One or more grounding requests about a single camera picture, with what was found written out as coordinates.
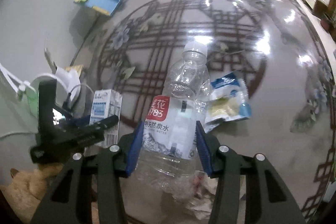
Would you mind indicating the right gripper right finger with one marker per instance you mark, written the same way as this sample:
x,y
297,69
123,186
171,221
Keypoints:
x,y
268,199

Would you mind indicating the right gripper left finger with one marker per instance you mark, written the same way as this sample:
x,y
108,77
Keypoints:
x,y
68,199

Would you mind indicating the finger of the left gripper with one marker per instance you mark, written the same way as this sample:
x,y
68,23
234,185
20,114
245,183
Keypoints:
x,y
80,122
98,124

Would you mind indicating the paper trash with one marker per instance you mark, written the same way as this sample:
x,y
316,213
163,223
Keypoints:
x,y
194,193

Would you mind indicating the clear plastic water bottle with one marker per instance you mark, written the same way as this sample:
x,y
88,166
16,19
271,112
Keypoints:
x,y
169,151

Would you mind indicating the red trash bin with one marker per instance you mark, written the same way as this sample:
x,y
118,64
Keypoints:
x,y
327,23

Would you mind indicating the left hand tan glove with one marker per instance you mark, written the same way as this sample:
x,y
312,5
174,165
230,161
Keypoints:
x,y
26,189

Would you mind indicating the white desk lamp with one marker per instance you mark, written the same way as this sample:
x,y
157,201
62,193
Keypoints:
x,y
67,81

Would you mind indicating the blue white snack packet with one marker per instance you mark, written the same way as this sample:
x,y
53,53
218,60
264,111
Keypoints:
x,y
229,101

